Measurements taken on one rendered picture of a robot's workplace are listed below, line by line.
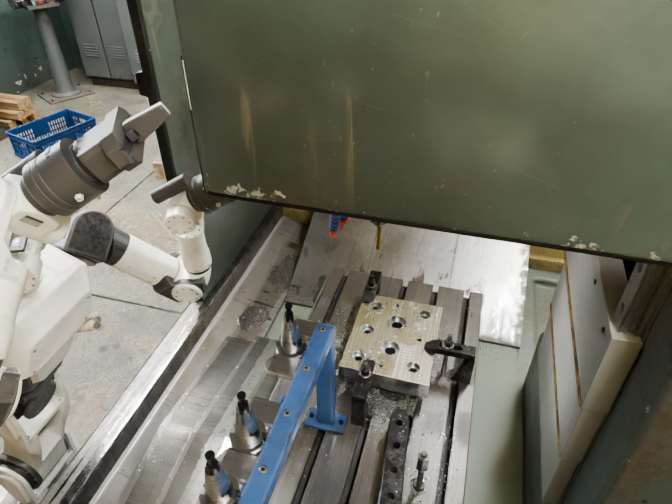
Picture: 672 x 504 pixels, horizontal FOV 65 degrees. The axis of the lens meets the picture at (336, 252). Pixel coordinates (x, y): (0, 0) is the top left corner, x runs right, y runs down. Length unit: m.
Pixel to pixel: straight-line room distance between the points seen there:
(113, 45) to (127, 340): 3.94
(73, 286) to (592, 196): 0.99
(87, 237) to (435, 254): 1.31
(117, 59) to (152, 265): 5.05
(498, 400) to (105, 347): 1.99
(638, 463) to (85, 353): 2.56
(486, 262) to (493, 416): 0.63
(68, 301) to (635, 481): 1.10
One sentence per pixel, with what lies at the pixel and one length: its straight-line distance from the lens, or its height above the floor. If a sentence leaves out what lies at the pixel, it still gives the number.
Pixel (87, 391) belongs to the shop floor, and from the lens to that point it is 2.82.
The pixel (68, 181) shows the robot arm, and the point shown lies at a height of 1.68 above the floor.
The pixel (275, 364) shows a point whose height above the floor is 1.22.
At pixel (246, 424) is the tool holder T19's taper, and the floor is 1.27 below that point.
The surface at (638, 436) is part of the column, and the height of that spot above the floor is 1.32.
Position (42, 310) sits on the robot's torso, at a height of 1.31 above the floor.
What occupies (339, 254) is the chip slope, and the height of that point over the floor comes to 0.73.
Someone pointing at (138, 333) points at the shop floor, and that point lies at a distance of 3.00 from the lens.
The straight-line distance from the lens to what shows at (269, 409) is 1.00.
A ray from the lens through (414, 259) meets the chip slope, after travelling 2.10.
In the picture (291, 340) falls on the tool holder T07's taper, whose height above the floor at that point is 1.25.
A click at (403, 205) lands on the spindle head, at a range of 0.69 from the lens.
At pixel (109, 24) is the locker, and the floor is 0.67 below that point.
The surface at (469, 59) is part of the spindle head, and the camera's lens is 0.61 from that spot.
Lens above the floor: 2.02
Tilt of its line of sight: 37 degrees down
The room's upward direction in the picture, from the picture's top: straight up
